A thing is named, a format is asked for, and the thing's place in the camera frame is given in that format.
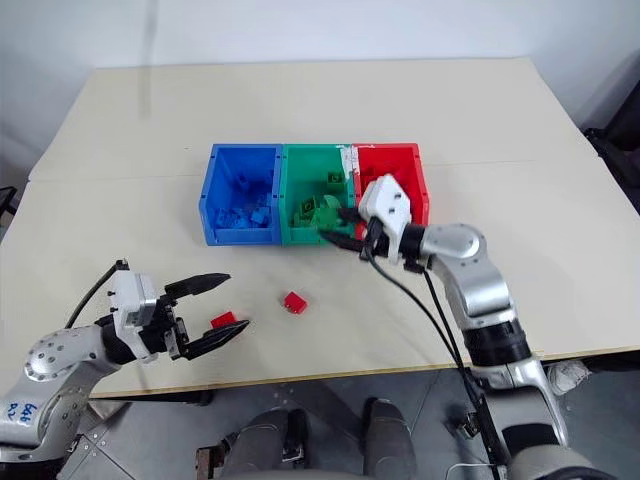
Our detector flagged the dark rounded robot leg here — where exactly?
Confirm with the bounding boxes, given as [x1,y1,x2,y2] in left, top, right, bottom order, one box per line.
[361,397,419,480]
[230,407,312,469]

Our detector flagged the white torn sticker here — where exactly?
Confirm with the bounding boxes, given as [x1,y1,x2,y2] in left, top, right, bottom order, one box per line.
[338,144,362,174]

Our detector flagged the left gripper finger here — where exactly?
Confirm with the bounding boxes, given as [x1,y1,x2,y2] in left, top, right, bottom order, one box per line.
[164,272,233,302]
[180,320,251,361]

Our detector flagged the black object at wall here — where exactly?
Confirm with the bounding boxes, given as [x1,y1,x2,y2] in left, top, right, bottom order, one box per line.
[0,186,19,219]

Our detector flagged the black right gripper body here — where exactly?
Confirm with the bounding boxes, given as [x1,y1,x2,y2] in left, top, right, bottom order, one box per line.
[357,218,391,260]

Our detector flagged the red toy block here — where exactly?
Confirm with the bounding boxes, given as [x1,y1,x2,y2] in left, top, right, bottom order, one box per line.
[282,291,310,316]
[209,310,239,331]

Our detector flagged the black table frame bar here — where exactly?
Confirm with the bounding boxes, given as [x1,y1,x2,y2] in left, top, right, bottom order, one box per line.
[92,388,216,407]

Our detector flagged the green plastic bin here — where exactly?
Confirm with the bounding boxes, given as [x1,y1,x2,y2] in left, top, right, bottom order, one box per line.
[279,143,362,247]

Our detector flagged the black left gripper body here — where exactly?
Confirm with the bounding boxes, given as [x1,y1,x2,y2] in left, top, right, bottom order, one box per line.
[137,293,191,361]

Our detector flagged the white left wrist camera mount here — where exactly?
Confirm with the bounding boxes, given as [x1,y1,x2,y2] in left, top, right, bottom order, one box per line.
[107,269,162,362]

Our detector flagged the white crumpled object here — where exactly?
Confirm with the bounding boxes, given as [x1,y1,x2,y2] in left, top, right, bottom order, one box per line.
[545,360,592,396]

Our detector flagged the red plastic bin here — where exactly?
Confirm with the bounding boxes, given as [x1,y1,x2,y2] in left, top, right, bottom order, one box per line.
[351,142,432,227]

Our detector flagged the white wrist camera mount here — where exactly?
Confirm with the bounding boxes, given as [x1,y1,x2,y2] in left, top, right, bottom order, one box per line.
[107,269,162,362]
[358,174,414,264]

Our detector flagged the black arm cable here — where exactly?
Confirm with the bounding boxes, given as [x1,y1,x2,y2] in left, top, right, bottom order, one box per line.
[423,259,466,366]
[359,224,512,480]
[63,258,127,330]

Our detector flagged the black chair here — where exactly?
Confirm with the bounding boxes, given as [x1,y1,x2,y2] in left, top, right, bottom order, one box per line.
[581,49,640,217]

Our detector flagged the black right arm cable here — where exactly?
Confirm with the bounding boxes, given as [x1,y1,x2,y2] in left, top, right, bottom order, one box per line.
[423,259,466,366]
[359,224,512,480]

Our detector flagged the rusty metal foot plate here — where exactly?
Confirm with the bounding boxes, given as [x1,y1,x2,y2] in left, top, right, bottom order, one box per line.
[195,444,227,480]

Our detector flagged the blue plastic bin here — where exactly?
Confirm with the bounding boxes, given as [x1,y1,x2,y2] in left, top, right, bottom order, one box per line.
[198,143,286,248]

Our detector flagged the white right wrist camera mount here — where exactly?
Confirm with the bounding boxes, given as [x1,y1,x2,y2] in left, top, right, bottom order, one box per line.
[358,174,414,264]

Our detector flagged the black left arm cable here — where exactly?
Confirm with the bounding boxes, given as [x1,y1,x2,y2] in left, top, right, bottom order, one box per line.
[63,258,127,330]

